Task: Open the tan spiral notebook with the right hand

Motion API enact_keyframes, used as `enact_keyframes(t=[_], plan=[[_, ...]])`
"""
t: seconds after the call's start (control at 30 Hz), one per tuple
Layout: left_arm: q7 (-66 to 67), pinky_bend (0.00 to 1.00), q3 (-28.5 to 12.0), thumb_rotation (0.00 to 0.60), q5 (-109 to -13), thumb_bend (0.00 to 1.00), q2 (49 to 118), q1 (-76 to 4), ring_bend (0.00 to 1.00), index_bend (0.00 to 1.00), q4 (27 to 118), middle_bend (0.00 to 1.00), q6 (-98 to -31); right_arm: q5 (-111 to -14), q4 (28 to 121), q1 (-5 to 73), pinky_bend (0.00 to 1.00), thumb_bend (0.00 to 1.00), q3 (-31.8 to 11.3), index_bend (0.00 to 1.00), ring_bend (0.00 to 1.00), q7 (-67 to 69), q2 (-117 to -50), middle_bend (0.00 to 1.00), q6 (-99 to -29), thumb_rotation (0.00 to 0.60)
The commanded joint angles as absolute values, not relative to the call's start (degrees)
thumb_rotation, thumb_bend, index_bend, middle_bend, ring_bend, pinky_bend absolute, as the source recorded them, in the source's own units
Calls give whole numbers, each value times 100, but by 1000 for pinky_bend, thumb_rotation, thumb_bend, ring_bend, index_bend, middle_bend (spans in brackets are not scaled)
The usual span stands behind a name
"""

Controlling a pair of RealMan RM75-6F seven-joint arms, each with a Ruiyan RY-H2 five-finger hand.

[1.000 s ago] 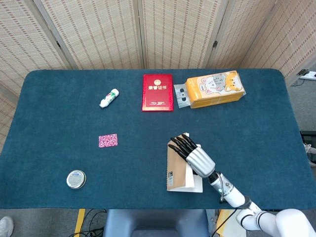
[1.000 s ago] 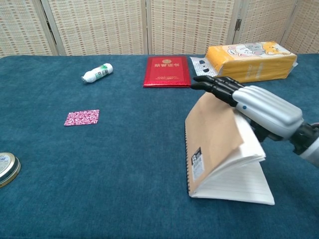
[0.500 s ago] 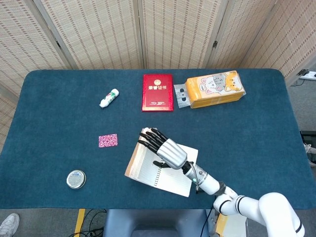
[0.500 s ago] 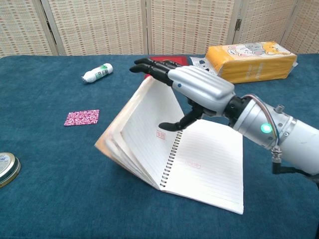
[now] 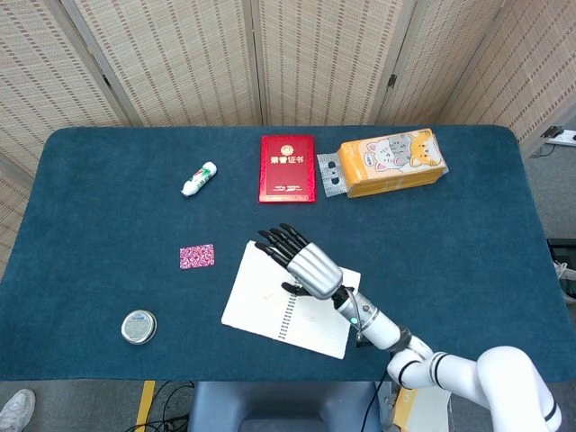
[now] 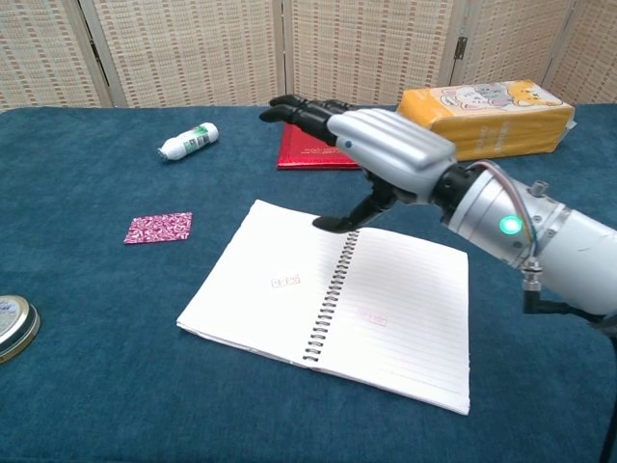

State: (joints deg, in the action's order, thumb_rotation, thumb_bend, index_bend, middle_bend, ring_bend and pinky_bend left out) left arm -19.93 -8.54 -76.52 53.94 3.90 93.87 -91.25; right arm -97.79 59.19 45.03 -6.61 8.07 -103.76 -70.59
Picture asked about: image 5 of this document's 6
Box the black and silver right hand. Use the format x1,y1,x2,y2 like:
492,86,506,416
254,222,344,300

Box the kraft spiral notebook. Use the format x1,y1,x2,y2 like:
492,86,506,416
220,239,363,361

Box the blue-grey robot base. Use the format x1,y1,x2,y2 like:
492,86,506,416
186,381,384,432

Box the red certificate book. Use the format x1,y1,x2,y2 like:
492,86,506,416
257,134,319,205

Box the pink patterned card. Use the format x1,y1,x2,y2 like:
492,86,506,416
179,243,216,270

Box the orange cat tissue pack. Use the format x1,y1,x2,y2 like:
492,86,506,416
316,128,450,201

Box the white glue bottle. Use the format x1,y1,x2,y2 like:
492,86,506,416
180,161,219,198

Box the yellow cardboard box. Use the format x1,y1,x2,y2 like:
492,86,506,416
390,385,453,429

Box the round metal tin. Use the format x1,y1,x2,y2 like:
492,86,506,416
120,309,158,346

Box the blue felt table cover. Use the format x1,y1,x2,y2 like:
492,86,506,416
0,124,576,383

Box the yellow floor tape strip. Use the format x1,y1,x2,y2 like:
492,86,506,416
134,380,157,432

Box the woven bamboo folding screen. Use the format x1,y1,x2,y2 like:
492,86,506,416
0,0,576,275

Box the white power strip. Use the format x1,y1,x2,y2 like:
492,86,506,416
543,126,576,147

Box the black floor cables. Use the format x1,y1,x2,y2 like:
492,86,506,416
121,381,197,432

